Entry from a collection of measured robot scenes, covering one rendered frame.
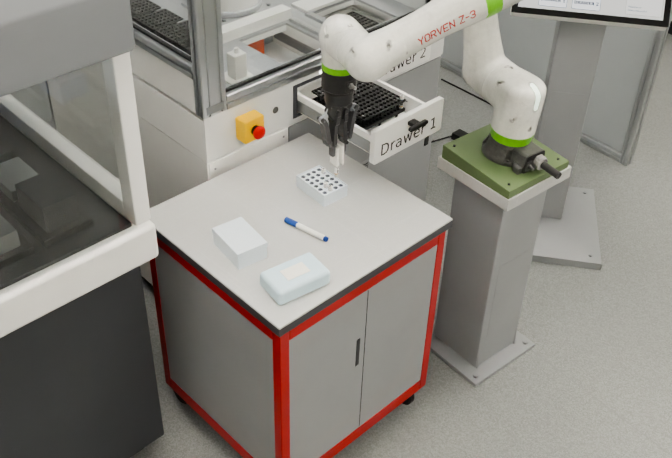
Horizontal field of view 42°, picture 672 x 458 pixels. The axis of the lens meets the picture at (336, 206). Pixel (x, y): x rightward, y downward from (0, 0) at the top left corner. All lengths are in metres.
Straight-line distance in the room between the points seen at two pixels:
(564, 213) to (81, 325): 2.14
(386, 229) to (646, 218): 1.76
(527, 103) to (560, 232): 1.23
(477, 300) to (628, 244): 1.03
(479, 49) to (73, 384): 1.41
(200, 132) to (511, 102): 0.86
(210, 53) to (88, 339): 0.80
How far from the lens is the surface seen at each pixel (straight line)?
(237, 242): 2.18
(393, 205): 2.40
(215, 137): 2.46
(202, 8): 2.28
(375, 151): 2.42
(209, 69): 2.35
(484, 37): 2.47
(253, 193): 2.43
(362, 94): 2.62
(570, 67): 3.29
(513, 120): 2.49
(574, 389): 3.04
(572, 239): 3.58
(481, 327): 2.87
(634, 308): 3.40
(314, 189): 2.38
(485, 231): 2.65
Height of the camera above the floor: 2.20
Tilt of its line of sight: 37 degrees down
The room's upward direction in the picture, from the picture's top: 2 degrees clockwise
